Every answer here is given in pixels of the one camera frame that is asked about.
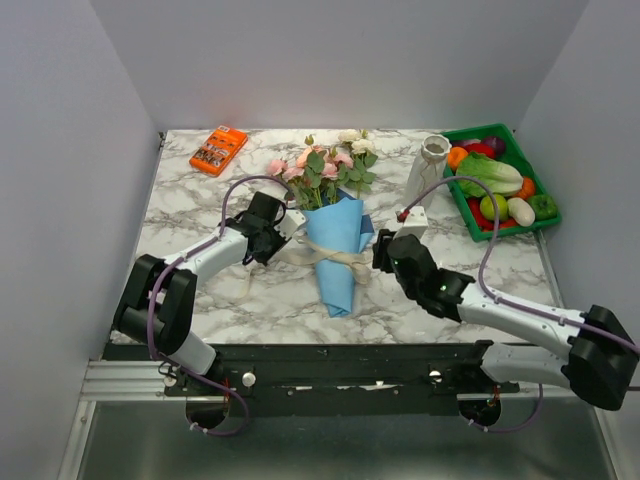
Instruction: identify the blue wrapping paper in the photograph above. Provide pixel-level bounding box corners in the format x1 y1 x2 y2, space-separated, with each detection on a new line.
304 189 374 317

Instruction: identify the cream ribbon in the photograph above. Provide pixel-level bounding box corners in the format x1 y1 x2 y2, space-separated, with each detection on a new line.
234 234 374 301

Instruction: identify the pink flower stem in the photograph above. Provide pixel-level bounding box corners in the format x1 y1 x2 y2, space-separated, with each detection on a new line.
320 153 354 204

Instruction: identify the white flower stem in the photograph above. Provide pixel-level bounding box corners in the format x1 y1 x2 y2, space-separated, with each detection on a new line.
334 129 378 198

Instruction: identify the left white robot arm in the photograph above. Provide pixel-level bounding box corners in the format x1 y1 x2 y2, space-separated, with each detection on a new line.
113 192 306 395

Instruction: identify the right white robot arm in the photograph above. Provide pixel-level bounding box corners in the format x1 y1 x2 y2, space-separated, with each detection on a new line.
372 229 639 411

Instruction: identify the white ribbed vase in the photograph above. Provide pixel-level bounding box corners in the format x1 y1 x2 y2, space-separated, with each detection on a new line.
403 134 452 206

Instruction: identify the pink flower bunch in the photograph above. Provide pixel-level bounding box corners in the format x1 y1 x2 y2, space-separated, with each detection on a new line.
266 134 329 211

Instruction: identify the orange box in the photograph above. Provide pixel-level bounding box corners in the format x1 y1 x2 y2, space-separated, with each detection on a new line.
189 125 248 177

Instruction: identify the red chili toy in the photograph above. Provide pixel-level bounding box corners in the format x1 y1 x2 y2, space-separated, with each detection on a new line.
467 197 518 232

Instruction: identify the green lime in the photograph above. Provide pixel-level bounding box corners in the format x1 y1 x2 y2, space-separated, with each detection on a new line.
479 194 509 222

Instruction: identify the white eggplant toy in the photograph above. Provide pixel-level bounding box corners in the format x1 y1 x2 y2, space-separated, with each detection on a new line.
507 197 536 227

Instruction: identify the green lettuce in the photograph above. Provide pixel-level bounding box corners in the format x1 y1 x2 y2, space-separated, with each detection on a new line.
455 152 524 196

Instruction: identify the orange fruit toy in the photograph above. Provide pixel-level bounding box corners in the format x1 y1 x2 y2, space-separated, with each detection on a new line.
447 146 469 172

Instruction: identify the green bell pepper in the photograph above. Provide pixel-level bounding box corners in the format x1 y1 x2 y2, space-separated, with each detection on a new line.
527 194 558 221

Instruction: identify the orange carrot toy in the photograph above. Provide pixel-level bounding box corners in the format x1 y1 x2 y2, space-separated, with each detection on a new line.
515 177 536 200

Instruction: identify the red pepper toy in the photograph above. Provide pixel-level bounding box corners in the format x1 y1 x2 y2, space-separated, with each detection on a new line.
465 143 496 159

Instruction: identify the purple onion toy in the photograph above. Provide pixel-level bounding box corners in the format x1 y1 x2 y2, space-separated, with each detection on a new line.
481 136 506 158

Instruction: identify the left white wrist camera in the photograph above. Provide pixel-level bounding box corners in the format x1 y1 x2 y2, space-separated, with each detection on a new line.
274 210 307 243

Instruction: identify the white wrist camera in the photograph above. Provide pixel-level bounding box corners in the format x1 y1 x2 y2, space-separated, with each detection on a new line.
274 210 307 243
394 205 428 240

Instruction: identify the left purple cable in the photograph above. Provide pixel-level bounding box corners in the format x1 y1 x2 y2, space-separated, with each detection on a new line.
147 174 296 437

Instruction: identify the purple cable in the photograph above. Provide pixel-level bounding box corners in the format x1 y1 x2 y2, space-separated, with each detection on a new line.
397 174 640 434
147 174 296 437

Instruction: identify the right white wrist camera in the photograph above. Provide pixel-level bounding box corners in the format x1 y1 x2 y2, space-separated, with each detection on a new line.
394 205 428 240

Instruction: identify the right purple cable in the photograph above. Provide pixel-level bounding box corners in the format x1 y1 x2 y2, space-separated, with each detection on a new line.
397 174 640 434

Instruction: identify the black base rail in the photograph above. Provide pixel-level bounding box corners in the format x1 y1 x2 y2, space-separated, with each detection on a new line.
102 338 521 419

